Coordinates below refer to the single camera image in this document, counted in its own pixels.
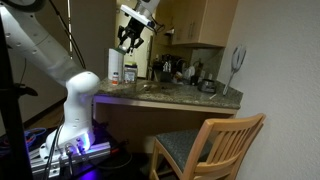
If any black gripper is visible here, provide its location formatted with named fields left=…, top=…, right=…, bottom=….
left=117, top=18, right=144, bottom=53

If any green lid with white case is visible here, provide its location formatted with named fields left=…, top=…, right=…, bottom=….
left=115, top=47, right=126, bottom=55

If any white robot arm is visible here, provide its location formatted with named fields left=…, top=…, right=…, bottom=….
left=1, top=0, right=100, bottom=159

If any yellow green sponge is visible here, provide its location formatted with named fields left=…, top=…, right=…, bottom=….
left=125, top=61, right=137, bottom=66

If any white paper towel roll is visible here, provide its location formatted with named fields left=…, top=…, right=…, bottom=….
left=108, top=49, right=124, bottom=82

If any clear jar with purple lid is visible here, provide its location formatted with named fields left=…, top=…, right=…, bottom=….
left=124, top=64, right=137, bottom=83

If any orange label pill bottle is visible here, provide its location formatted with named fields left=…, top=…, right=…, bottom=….
left=112, top=72, right=119, bottom=85

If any wooden upper cabinet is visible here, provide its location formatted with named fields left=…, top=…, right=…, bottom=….
left=154, top=0, right=238, bottom=48

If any wooden chair with green seat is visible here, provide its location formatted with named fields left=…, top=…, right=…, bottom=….
left=149, top=113, right=266, bottom=180

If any black tripod pole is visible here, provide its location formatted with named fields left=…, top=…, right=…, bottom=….
left=0, top=18, right=33, bottom=180

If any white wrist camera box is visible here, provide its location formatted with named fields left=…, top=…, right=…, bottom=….
left=120, top=5, right=155, bottom=28

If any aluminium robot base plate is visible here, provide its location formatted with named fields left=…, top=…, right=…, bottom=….
left=29, top=142, right=111, bottom=178

